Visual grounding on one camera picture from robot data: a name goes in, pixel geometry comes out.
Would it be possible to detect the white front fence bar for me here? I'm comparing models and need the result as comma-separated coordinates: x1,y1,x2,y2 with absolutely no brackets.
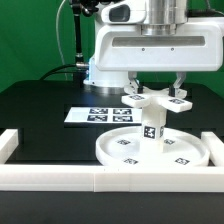
0,165,224,192

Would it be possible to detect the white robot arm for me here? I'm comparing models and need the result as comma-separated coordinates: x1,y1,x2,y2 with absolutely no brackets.
84,0,224,94

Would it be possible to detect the white fence bar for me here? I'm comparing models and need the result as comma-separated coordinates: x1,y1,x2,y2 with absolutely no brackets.
0,129,19,165
0,165,224,192
201,132,224,167

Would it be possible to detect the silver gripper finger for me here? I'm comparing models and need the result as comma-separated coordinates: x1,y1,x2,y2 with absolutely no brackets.
128,71,143,94
169,72,186,97

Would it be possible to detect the white marker sheet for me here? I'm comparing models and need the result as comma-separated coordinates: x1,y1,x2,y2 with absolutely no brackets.
64,107,142,124

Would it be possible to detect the white right fence bar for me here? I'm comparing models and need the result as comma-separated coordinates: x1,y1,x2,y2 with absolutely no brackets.
201,132,224,167

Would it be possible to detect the black cable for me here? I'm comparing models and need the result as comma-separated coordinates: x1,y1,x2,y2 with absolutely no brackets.
39,63,90,81

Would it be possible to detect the white left fence bar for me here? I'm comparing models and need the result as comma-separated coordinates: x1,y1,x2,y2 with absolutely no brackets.
0,129,19,165

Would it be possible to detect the white round table top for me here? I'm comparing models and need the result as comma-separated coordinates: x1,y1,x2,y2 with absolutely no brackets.
95,126,210,167

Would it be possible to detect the white cross-shaped table base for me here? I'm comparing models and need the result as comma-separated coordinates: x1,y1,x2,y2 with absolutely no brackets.
121,87,192,113

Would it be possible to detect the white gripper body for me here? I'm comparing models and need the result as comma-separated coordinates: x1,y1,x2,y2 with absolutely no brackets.
95,22,223,72

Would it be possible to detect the grey cable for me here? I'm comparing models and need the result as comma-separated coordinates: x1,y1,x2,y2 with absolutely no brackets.
55,0,68,81

